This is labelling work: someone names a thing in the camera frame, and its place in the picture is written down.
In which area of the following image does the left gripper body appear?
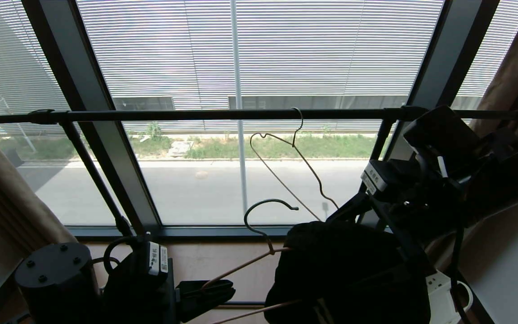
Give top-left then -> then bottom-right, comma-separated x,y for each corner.
165,270 -> 183,324

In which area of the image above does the black garment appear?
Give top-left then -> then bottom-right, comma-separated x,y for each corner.
263,220 -> 431,324

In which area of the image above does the pink clothes hanger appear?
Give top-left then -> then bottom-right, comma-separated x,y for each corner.
201,199 -> 327,324
249,107 -> 339,222

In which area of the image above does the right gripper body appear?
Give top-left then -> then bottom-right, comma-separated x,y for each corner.
360,157 -> 466,270

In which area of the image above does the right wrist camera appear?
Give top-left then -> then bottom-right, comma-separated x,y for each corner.
404,106 -> 482,162

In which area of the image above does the black cable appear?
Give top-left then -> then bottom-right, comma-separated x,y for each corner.
103,235 -> 145,276
448,225 -> 466,324

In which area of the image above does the black clothes rack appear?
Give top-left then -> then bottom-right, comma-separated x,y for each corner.
0,106 -> 518,311

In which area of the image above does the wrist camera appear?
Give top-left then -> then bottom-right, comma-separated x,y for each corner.
404,106 -> 482,162
102,241 -> 170,324

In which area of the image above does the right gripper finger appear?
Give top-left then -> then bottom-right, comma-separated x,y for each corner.
326,193 -> 373,224

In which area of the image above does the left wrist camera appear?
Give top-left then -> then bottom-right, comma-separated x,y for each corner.
102,241 -> 170,324

